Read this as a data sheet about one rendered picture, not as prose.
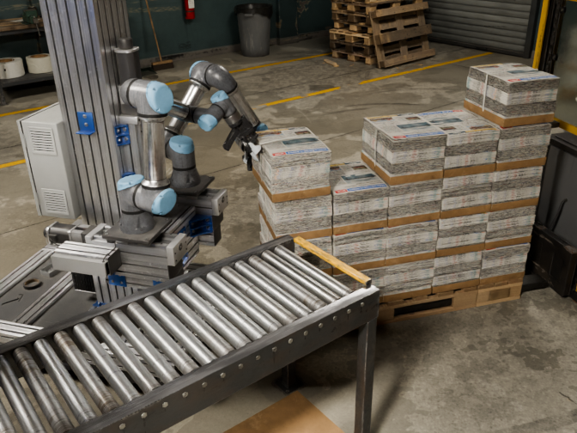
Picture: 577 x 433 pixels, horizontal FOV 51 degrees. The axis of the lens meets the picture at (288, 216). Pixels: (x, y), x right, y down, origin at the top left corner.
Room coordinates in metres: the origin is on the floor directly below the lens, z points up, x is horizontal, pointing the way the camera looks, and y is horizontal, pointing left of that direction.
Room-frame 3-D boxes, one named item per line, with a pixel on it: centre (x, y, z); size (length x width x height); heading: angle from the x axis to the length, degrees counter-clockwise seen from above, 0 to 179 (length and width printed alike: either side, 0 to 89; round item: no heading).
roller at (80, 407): (1.39, 0.69, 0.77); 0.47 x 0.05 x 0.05; 37
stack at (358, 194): (2.84, -0.45, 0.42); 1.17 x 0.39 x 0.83; 105
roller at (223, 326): (1.71, 0.27, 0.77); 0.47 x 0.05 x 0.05; 37
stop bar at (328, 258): (2.02, -0.16, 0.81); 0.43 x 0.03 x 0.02; 37
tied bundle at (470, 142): (2.95, -0.86, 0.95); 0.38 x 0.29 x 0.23; 15
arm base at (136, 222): (2.32, 0.66, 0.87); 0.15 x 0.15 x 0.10
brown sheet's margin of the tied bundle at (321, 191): (2.60, -0.04, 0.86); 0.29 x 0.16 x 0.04; 107
